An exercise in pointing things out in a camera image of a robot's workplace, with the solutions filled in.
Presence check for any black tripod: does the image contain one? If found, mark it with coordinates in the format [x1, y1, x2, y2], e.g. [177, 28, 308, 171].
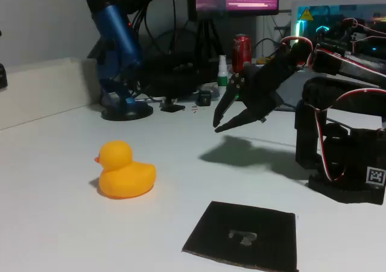
[192, 18, 226, 74]

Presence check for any small black base plate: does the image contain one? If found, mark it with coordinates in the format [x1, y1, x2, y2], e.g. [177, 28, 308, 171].
[159, 96, 186, 113]

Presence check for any white green spray bottle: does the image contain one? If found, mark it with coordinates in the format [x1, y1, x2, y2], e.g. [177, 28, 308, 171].
[217, 54, 229, 96]

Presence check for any small black cube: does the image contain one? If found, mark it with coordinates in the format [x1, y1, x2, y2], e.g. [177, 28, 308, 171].
[195, 90, 212, 106]

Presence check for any black desk device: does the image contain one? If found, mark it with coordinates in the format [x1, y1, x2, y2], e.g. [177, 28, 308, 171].
[137, 52, 220, 100]

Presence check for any black leader arm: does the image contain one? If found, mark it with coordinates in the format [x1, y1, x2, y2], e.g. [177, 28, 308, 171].
[315, 17, 386, 55]

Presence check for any white wooden box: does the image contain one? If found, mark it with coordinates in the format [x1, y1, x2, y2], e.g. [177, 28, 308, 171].
[0, 57, 102, 131]

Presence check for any clear plastic wrapper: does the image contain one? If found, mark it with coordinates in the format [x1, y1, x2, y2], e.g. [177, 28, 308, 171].
[197, 83, 220, 100]

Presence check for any black square pad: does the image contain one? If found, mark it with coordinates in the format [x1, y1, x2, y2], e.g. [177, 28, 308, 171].
[182, 201, 299, 272]

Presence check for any black white marker tag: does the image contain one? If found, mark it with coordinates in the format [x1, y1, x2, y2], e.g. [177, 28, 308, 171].
[366, 166, 386, 186]

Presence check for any red soda can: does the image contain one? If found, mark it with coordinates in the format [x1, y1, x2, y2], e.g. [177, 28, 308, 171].
[231, 33, 253, 74]

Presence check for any blue microphone with stand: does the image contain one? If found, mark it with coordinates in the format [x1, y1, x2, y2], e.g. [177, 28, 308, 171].
[86, 0, 154, 122]

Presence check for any black hanging cable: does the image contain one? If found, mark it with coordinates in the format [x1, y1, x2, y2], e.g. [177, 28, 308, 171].
[167, 0, 179, 55]

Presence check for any grey desk mat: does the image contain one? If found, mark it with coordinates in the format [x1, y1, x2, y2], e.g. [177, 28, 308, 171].
[271, 69, 307, 112]

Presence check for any yellow rubber duck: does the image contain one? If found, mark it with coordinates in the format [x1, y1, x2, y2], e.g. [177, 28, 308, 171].
[93, 140, 157, 200]

